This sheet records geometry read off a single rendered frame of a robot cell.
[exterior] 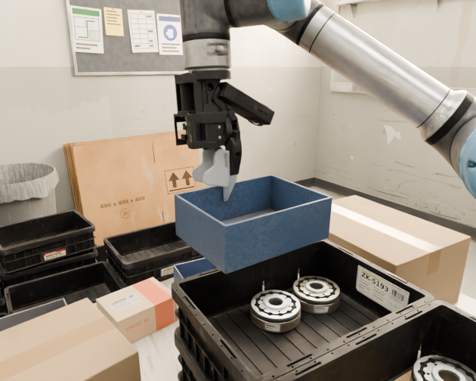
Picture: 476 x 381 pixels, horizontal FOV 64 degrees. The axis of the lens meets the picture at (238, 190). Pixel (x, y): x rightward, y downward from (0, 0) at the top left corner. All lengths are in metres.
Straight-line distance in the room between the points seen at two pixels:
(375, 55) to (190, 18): 0.29
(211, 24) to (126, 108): 2.64
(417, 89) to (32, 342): 0.78
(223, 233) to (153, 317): 0.54
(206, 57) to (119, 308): 0.64
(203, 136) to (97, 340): 0.42
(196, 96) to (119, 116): 2.61
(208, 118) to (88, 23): 2.59
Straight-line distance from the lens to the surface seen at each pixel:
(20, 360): 0.79
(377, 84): 0.67
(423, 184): 3.74
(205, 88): 0.61
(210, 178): 0.62
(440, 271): 1.12
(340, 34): 0.68
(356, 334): 0.66
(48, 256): 1.93
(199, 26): 0.60
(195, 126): 0.58
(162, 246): 1.93
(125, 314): 0.98
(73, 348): 0.78
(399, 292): 0.83
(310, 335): 0.81
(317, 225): 0.61
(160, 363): 0.95
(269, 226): 0.54
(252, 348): 0.77
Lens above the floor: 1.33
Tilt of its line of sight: 18 degrees down
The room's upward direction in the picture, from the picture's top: straight up
